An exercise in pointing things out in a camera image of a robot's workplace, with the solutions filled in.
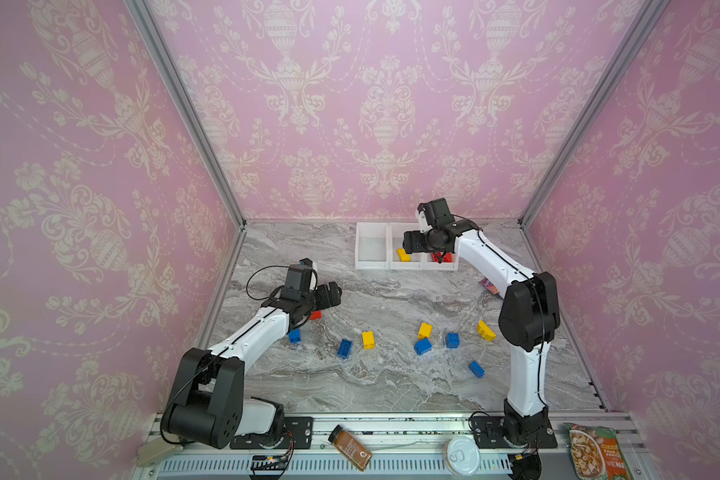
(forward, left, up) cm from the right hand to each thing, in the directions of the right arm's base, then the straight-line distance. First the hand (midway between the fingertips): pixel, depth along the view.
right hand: (417, 241), depth 96 cm
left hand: (-16, +28, -5) cm, 32 cm away
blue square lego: (-28, -7, -12) cm, 32 cm away
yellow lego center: (-27, +17, -12) cm, 34 cm away
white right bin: (-2, -5, -10) cm, 12 cm away
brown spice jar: (-54, +23, -10) cm, 59 cm away
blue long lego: (-29, +24, -13) cm, 40 cm away
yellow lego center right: (-25, 0, -13) cm, 28 cm away
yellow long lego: (+4, +3, -13) cm, 14 cm away
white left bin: (+10, +14, -14) cm, 22 cm away
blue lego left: (-25, +39, -13) cm, 48 cm away
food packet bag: (-57, -36, -15) cm, 69 cm away
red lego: (-17, +34, -14) cm, 40 cm away
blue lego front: (-37, -13, -13) cm, 41 cm away
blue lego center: (-29, +1, -14) cm, 32 cm away
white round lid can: (-57, -3, -9) cm, 57 cm away
